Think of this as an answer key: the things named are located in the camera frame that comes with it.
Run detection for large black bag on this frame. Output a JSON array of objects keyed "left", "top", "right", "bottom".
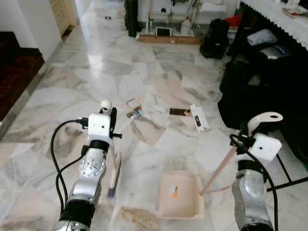
[{"left": 218, "top": 46, "right": 308, "bottom": 164}]

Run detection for light wooden louvred door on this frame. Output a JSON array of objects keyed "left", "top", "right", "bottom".
[{"left": 50, "top": 0, "right": 77, "bottom": 37}]

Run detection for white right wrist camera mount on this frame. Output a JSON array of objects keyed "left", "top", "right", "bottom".
[{"left": 250, "top": 133, "right": 283, "bottom": 162}]

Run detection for table with white tablecloth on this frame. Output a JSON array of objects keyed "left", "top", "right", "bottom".
[{"left": 240, "top": 0, "right": 308, "bottom": 50}]

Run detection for magazine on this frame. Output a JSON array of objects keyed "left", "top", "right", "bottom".
[{"left": 282, "top": 5, "right": 308, "bottom": 19}]

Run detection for dark wooden stairs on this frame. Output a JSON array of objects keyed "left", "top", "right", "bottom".
[{"left": 0, "top": 31, "right": 45, "bottom": 122}]

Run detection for white metal rack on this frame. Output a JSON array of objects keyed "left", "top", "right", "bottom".
[{"left": 144, "top": 0, "right": 241, "bottom": 35}]

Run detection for long white packet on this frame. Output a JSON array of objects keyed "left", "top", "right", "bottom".
[{"left": 190, "top": 103, "right": 210, "bottom": 133}]

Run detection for black metal stand legs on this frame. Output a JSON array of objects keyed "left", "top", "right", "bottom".
[{"left": 266, "top": 153, "right": 308, "bottom": 192}]

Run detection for wooden base board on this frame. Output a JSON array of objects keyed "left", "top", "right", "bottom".
[{"left": 138, "top": 34, "right": 204, "bottom": 46}]

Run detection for small crumpled wrapper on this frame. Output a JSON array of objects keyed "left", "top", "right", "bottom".
[{"left": 126, "top": 110, "right": 143, "bottom": 119}]

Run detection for silvery white bag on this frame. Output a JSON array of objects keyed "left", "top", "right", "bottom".
[{"left": 246, "top": 29, "right": 279, "bottom": 47}]

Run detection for cream long-handled dustpan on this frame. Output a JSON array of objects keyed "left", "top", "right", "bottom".
[{"left": 156, "top": 112, "right": 284, "bottom": 221}]

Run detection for small framed screen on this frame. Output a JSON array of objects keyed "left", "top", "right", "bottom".
[{"left": 155, "top": 27, "right": 172, "bottom": 37}]

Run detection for grey blue bag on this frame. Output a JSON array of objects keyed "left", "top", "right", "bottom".
[{"left": 260, "top": 44, "right": 289, "bottom": 61}]

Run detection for small white brown carton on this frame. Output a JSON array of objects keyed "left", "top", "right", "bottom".
[{"left": 126, "top": 99, "right": 142, "bottom": 112}]

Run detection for white plastic bottle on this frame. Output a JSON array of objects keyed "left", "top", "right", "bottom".
[{"left": 180, "top": 17, "right": 192, "bottom": 35}]

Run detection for red cloth item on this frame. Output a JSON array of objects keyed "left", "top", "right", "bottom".
[{"left": 225, "top": 14, "right": 243, "bottom": 27}]

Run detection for dark brown flat wrapper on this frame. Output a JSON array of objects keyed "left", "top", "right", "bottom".
[{"left": 169, "top": 108, "right": 192, "bottom": 116}]

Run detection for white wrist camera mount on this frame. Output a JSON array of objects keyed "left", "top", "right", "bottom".
[
  {"left": 250, "top": 133, "right": 283, "bottom": 162},
  {"left": 88, "top": 114, "right": 112, "bottom": 141}
]

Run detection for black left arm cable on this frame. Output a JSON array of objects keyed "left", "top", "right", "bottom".
[{"left": 50, "top": 119, "right": 90, "bottom": 215}]

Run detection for wooden broom with white knob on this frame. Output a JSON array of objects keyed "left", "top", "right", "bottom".
[{"left": 100, "top": 100, "right": 123, "bottom": 199}]

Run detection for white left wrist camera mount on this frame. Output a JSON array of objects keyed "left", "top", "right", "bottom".
[{"left": 88, "top": 114, "right": 112, "bottom": 141}]

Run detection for black backpack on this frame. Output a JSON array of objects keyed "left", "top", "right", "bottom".
[{"left": 200, "top": 18, "right": 231, "bottom": 59}]

